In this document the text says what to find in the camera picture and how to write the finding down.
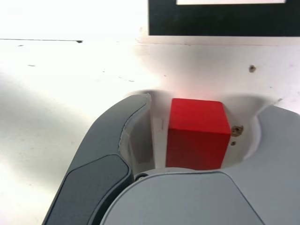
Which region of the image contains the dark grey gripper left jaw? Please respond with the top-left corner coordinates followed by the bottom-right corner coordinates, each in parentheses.
top-left (43, 93), bottom-right (156, 225)

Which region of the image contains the red cube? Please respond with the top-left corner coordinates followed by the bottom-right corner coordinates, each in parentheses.
top-left (165, 97), bottom-right (232, 170)

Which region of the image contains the black tape square outline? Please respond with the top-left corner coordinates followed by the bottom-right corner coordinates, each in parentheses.
top-left (148, 0), bottom-right (300, 37)

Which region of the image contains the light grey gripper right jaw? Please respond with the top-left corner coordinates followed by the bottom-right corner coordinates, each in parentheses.
top-left (99, 93), bottom-right (300, 225)

